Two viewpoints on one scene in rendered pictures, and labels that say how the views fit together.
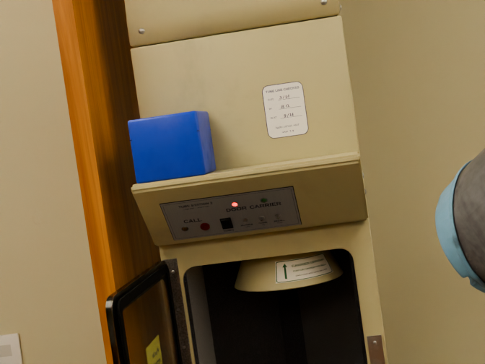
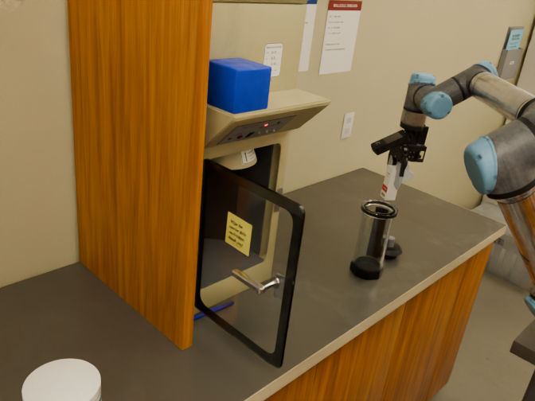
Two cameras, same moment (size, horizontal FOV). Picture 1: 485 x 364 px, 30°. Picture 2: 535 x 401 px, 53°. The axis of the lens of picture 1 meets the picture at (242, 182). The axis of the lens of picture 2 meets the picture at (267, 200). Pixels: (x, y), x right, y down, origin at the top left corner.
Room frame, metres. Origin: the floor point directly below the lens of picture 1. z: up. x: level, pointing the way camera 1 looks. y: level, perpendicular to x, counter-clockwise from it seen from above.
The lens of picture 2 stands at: (0.61, 0.97, 1.81)
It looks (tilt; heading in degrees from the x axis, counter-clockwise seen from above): 25 degrees down; 304
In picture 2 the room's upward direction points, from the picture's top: 7 degrees clockwise
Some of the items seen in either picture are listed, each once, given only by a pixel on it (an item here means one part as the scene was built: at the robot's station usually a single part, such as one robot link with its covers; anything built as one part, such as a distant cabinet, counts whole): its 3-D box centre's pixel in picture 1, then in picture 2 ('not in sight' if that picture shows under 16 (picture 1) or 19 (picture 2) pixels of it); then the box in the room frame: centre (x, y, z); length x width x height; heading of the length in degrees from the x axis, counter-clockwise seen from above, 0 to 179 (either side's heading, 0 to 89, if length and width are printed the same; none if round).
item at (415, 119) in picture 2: not in sight; (412, 117); (1.17, -0.61, 1.40); 0.08 x 0.08 x 0.05
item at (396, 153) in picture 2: not in sight; (409, 142); (1.16, -0.62, 1.32); 0.09 x 0.08 x 0.12; 50
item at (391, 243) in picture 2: not in sight; (388, 246); (1.14, -0.57, 0.97); 0.09 x 0.09 x 0.07
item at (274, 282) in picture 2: not in sight; (254, 278); (1.14, 0.20, 1.20); 0.10 x 0.05 x 0.03; 172
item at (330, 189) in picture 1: (252, 201); (266, 122); (1.30, -0.01, 1.46); 0.32 x 0.12 x 0.10; 82
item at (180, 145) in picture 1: (173, 146); (236, 84); (1.31, 0.09, 1.56); 0.10 x 0.10 x 0.09; 82
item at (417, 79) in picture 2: not in sight; (419, 92); (1.16, -0.61, 1.48); 0.09 x 0.08 x 0.11; 133
